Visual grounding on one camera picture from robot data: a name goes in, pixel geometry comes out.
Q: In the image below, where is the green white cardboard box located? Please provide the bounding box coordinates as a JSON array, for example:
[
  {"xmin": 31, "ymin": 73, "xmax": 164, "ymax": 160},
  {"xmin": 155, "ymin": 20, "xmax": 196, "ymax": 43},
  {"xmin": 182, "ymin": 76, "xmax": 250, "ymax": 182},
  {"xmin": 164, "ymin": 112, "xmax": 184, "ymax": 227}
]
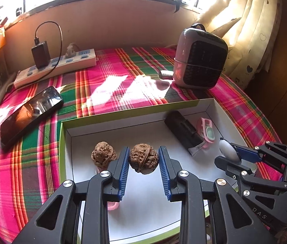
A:
[{"xmin": 60, "ymin": 98, "xmax": 247, "ymax": 243}]

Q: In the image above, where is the cream heart curtain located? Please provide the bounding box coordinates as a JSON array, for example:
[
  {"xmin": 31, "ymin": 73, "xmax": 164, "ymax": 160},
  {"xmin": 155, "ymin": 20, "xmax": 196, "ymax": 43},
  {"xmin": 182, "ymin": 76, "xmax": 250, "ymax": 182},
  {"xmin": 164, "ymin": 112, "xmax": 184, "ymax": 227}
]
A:
[{"xmin": 198, "ymin": 0, "xmax": 281, "ymax": 89}]

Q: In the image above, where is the pink nail clipper case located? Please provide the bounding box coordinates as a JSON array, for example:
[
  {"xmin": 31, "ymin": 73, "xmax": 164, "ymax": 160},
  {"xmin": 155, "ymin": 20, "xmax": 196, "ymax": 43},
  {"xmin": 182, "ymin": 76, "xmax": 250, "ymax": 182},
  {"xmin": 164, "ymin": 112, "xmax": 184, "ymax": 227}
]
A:
[{"xmin": 196, "ymin": 117, "xmax": 215, "ymax": 149}]

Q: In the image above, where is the brown walnut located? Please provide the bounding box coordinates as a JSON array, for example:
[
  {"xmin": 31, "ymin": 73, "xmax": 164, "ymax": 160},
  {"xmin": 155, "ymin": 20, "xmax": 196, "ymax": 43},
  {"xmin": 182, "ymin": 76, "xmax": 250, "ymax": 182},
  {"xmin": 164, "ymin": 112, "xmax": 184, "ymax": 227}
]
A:
[
  {"xmin": 129, "ymin": 143, "xmax": 159, "ymax": 175},
  {"xmin": 91, "ymin": 142, "xmax": 118, "ymax": 170}
]

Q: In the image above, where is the small usb plug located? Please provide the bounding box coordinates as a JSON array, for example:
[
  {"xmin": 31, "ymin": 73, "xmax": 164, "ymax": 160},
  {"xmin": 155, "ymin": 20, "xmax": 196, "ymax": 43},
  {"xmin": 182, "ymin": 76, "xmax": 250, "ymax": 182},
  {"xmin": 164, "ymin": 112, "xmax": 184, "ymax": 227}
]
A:
[{"xmin": 158, "ymin": 70, "xmax": 174, "ymax": 80}]

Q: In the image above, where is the pink black mini heater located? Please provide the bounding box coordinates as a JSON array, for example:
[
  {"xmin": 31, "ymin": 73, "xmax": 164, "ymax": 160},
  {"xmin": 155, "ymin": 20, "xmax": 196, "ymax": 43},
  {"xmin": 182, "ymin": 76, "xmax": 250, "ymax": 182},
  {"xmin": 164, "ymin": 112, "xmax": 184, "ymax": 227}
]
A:
[{"xmin": 173, "ymin": 23, "xmax": 228, "ymax": 89}]

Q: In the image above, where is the white plug adapter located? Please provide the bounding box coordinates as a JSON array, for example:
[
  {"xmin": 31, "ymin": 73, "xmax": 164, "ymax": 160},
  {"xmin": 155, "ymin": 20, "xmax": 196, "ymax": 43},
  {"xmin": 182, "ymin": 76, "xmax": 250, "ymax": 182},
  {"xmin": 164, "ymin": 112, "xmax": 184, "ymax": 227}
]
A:
[{"xmin": 65, "ymin": 43, "xmax": 79, "ymax": 58}]

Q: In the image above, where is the black smartphone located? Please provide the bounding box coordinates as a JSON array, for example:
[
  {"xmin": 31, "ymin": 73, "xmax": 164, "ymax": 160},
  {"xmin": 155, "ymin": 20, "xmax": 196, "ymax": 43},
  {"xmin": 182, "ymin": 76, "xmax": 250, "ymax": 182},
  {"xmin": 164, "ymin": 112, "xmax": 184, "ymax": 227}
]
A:
[{"xmin": 0, "ymin": 86, "xmax": 64, "ymax": 151}]

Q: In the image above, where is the black clear flashlight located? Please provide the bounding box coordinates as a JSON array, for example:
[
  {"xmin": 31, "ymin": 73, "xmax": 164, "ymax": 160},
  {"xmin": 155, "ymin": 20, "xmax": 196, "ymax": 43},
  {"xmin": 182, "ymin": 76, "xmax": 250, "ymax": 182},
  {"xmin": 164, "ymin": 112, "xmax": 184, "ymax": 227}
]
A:
[{"xmin": 164, "ymin": 111, "xmax": 205, "ymax": 156}]

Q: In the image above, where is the plaid tablecloth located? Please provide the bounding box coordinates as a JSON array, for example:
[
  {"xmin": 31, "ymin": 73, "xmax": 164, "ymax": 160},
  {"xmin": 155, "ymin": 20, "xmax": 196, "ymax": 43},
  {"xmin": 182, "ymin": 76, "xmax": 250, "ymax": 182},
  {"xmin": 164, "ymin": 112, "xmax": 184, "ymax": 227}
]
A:
[{"xmin": 0, "ymin": 47, "xmax": 279, "ymax": 243}]

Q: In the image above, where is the white power strip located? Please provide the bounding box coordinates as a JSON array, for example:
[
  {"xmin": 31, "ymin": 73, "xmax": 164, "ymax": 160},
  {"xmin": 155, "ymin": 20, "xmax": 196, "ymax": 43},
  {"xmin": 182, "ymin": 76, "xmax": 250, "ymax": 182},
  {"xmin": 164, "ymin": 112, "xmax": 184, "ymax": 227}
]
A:
[{"xmin": 13, "ymin": 49, "xmax": 97, "ymax": 89}]

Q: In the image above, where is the black charger with cable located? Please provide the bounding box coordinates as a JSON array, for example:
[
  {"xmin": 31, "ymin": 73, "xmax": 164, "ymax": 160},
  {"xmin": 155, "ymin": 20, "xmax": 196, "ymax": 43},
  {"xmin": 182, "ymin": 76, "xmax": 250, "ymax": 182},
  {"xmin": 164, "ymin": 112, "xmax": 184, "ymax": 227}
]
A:
[{"xmin": 32, "ymin": 20, "xmax": 63, "ymax": 82}]

